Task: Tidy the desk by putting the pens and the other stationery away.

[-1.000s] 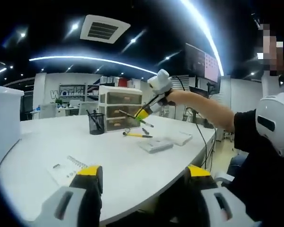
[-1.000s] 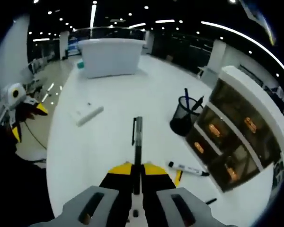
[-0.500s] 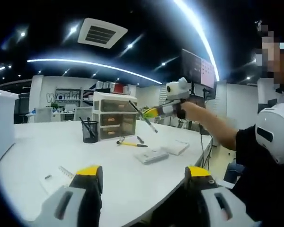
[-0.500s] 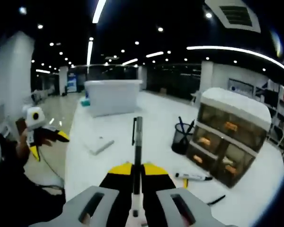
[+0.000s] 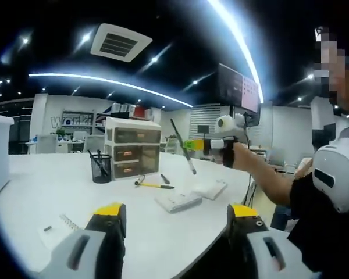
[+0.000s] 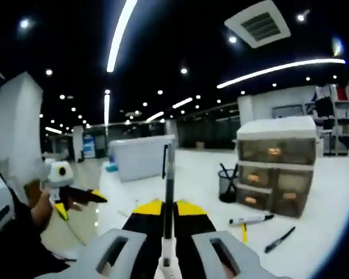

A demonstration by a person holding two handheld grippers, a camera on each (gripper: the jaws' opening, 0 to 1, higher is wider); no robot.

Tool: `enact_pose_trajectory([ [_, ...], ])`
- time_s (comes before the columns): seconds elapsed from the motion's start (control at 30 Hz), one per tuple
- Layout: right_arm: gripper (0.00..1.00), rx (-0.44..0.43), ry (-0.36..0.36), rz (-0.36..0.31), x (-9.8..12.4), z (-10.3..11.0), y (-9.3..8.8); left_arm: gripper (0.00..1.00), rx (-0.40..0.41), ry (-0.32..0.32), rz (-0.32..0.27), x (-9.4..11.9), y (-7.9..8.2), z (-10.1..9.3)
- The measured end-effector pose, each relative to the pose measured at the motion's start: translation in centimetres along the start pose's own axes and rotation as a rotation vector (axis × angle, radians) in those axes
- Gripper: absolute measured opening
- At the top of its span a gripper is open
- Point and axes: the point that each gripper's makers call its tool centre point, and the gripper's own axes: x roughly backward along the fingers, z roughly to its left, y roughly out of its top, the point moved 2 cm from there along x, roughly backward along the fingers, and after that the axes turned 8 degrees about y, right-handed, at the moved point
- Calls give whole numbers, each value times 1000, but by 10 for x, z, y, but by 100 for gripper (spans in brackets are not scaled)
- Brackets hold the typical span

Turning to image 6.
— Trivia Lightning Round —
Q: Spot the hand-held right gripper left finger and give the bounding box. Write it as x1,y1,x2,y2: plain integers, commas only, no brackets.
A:
34,198,164,279

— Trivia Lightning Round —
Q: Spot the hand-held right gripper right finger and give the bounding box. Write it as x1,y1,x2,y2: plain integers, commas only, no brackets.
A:
173,198,283,279

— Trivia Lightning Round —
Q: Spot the white marker pen black cap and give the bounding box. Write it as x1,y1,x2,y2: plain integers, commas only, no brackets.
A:
229,213,275,227

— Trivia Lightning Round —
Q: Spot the dark blue pen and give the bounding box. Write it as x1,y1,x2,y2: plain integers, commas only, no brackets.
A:
228,163,240,194

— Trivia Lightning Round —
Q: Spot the clear gel pen black clip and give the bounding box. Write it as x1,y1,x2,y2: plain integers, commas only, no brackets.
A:
161,142,176,262

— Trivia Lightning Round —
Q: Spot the thin black pen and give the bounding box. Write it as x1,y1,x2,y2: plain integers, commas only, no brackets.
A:
220,163,234,178

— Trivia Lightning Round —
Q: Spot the person's left hand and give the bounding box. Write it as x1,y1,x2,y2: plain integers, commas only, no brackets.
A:
31,188,83,230

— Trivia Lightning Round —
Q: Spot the teal tissue box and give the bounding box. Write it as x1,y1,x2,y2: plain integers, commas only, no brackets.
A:
102,162,119,174

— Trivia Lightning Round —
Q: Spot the blue standing banner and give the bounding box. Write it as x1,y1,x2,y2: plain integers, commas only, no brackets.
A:
82,134,96,160

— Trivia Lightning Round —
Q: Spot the person's black clothing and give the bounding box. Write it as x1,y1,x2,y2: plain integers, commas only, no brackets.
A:
0,185,76,279

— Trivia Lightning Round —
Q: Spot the translucent white storage box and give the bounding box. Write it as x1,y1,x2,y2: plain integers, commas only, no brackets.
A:
108,135,177,183

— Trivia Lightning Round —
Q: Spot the white square pillar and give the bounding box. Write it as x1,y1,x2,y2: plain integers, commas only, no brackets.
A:
0,71,44,187

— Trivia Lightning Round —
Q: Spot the black mesh pen holder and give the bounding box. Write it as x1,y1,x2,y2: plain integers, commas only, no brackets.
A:
218,169,240,203

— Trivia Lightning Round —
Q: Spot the plastic drawer cabinet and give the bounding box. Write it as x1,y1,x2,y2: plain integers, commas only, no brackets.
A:
236,116,318,218

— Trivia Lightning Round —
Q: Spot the long ceiling light strip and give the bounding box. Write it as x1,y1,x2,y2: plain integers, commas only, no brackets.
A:
216,58,347,90
106,0,138,73

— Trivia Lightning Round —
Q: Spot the group of ceiling spotlights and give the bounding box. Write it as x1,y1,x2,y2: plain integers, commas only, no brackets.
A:
19,8,338,128

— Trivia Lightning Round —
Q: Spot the black monitor on shelf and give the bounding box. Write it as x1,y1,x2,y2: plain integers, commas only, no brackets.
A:
315,97,334,117

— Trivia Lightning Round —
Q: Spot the white shelf unit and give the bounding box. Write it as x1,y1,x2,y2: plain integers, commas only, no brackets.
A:
312,83,349,156

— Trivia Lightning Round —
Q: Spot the red box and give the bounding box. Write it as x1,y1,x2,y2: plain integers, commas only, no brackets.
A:
336,85,349,100

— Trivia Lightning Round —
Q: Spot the ceiling air vent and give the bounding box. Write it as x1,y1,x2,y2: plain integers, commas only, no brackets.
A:
224,0,291,49

